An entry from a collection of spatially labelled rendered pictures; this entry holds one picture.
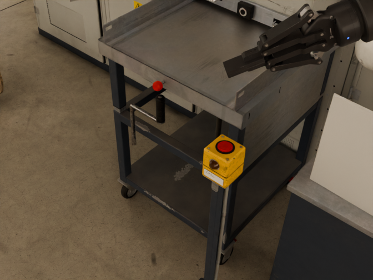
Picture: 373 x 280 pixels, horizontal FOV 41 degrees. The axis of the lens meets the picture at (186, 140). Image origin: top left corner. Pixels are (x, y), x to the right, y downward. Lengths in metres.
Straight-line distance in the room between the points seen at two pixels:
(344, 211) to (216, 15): 0.92
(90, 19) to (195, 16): 1.17
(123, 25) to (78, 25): 1.32
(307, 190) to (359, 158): 0.18
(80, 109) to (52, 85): 0.29
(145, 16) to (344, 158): 0.92
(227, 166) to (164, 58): 0.57
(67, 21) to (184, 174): 1.40
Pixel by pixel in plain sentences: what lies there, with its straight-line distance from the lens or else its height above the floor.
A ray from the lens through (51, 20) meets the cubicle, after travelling 3.34.
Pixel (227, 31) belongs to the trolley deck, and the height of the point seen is 0.85.
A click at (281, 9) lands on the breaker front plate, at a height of 0.94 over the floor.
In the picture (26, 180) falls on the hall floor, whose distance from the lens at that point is 2.50.
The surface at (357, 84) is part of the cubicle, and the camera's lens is 2.03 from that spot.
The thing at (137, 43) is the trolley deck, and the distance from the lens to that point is 1.75.
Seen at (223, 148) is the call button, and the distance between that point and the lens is 1.26.
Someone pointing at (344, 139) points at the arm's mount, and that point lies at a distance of 1.30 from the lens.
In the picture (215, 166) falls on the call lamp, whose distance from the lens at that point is 1.25.
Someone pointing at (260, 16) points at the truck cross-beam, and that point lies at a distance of 1.86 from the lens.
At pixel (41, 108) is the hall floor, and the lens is 2.89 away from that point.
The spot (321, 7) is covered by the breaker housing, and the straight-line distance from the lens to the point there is 1.82.
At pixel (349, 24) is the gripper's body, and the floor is 1.36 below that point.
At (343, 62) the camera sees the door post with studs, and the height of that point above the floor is 0.70.
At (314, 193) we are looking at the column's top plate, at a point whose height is 0.75.
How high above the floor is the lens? 1.77
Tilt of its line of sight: 43 degrees down
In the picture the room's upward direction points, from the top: 2 degrees clockwise
